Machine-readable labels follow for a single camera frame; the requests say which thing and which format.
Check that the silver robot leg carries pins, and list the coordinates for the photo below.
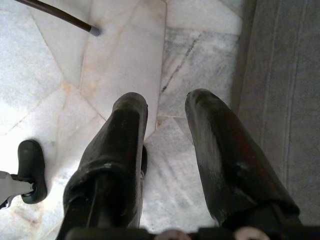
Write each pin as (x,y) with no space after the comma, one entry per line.
(12,186)

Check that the grey carpet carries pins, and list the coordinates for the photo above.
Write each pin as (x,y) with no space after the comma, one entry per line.
(282,110)

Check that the dark brown chair leg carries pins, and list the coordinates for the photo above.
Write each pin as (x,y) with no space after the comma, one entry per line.
(60,13)

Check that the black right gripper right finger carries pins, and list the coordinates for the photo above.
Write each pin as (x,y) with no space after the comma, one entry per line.
(230,155)

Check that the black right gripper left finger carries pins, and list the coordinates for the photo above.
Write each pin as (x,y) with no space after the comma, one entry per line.
(112,160)

